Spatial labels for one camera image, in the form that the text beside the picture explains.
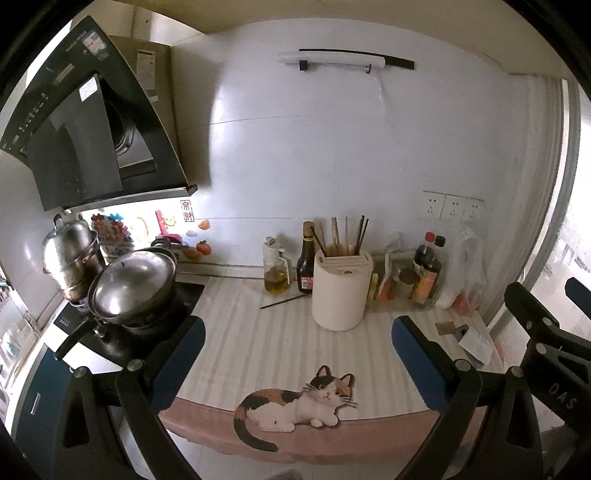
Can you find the black range hood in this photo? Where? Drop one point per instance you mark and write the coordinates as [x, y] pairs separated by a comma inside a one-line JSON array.
[[69, 152]]

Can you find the red cap dark bottle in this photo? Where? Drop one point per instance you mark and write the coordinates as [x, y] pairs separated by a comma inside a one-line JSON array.
[[424, 254]]

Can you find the orange seasoning packet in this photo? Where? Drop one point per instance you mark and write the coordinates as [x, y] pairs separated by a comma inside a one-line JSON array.
[[387, 286]]

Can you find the dark brown chopstick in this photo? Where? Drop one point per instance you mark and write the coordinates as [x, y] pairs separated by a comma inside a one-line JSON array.
[[361, 230], [286, 302]]

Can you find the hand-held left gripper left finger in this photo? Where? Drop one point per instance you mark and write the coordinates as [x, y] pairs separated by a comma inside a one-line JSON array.
[[180, 364]]

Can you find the small brown card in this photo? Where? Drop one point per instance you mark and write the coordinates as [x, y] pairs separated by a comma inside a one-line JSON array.
[[445, 328]]

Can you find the clear cooking oil bottle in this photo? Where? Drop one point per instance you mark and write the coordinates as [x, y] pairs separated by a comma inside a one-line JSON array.
[[277, 279]]

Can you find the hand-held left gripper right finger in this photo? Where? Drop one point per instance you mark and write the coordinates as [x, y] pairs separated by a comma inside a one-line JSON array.
[[415, 360]]

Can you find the orange label sauce bottle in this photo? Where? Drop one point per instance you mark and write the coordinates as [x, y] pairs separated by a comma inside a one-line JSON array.
[[425, 286]]

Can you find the dark soy sauce bottle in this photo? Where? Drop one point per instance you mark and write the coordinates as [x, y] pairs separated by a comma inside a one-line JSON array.
[[304, 272]]

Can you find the white wall outlet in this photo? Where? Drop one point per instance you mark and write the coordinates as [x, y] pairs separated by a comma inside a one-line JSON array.
[[473, 211], [433, 204], [453, 207]]

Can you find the striped cat print mat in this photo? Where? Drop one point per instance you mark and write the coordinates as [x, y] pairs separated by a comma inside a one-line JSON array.
[[277, 350]]

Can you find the white window frame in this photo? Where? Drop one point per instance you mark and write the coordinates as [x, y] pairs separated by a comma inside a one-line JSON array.
[[570, 184]]

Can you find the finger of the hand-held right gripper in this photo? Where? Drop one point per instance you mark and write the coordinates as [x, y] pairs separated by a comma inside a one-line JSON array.
[[579, 295], [531, 309]]

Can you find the colourful flower decorations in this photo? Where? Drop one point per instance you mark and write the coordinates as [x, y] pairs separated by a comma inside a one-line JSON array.
[[111, 226]]

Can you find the orange persimmon decoration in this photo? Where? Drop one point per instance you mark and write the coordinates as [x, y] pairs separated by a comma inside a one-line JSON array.
[[204, 247]]

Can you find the white chopstick holder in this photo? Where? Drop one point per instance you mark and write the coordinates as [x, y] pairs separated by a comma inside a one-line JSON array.
[[339, 295]]

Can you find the black wok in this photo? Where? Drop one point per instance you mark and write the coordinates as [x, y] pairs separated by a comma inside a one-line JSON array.
[[138, 330]]

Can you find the black gas stove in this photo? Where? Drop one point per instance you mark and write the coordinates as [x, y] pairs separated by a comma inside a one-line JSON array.
[[191, 293]]

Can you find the thin black chopstick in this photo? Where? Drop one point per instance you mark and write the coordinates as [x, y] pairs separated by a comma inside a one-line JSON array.
[[319, 240]]

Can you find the steel wok lid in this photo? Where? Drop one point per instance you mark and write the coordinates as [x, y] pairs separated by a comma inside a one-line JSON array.
[[131, 281]]

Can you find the clear condiment rack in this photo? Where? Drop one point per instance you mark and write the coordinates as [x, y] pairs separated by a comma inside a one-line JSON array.
[[401, 295]]

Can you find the white paper sheet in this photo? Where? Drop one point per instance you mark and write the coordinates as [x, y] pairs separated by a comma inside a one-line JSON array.
[[478, 346]]

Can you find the steel steamer pot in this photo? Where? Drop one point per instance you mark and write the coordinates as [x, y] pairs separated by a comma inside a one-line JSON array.
[[69, 249]]

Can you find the clear plastic bag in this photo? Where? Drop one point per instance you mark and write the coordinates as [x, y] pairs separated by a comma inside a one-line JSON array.
[[466, 272]]

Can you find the small grey metal piece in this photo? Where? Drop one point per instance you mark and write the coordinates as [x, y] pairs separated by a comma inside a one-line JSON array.
[[461, 333]]

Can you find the teal cabinet front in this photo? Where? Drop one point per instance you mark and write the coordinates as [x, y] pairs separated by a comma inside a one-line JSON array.
[[41, 392]]

